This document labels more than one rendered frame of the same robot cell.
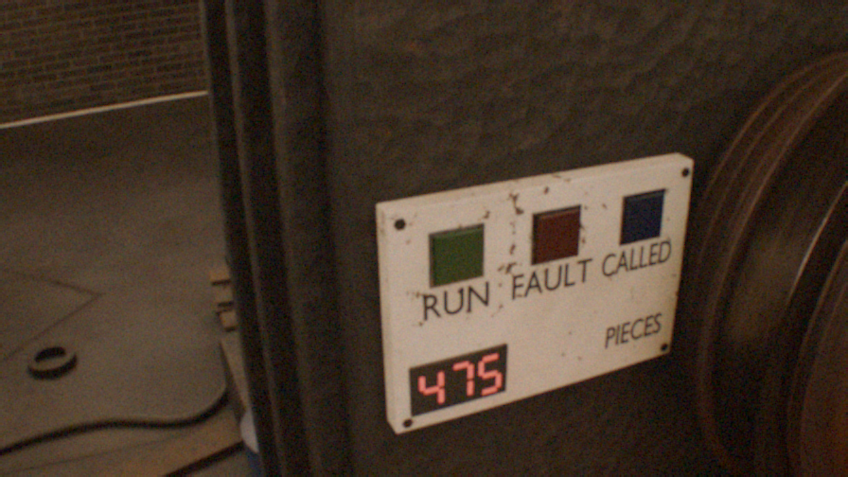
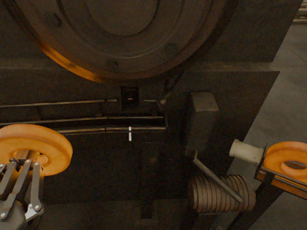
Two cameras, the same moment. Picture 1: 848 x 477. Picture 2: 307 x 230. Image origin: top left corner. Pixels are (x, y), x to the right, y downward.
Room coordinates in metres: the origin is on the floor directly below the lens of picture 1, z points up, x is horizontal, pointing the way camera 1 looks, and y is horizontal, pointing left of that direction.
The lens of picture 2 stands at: (0.10, -0.66, 1.22)
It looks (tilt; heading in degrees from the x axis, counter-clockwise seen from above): 43 degrees down; 16
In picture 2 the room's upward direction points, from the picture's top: 4 degrees clockwise
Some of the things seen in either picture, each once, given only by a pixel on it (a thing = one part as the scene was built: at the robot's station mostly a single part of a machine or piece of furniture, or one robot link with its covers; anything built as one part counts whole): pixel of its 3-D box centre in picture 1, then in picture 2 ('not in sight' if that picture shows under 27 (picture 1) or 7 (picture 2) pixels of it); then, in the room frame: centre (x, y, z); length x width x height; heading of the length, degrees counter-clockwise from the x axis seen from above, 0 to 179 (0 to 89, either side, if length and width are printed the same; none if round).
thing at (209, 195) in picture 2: not in sight; (207, 215); (0.56, -0.80, 0.27); 0.22 x 0.13 x 0.53; 112
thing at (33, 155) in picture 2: not in sight; (37, 158); (0.28, -0.37, 0.84); 0.05 x 0.03 x 0.01; 23
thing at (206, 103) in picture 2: not in sight; (196, 125); (0.66, -0.66, 0.68); 0.11 x 0.08 x 0.24; 22
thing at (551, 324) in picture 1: (546, 290); not in sight; (0.53, -0.09, 1.15); 0.26 x 0.02 x 0.18; 112
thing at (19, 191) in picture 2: not in sight; (20, 189); (0.21, -0.39, 0.84); 0.11 x 0.01 x 0.04; 21
